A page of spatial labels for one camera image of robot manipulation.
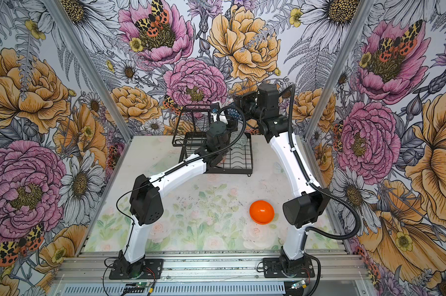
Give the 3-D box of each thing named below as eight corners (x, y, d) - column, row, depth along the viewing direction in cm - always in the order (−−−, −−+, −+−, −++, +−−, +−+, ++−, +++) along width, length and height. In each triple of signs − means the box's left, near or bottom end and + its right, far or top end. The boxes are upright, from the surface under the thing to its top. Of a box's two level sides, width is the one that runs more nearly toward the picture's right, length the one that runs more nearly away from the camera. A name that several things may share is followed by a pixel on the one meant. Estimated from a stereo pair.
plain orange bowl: (250, 225, 87) (251, 221, 83) (249, 204, 94) (249, 200, 90) (273, 225, 87) (275, 221, 84) (270, 204, 94) (272, 200, 90)
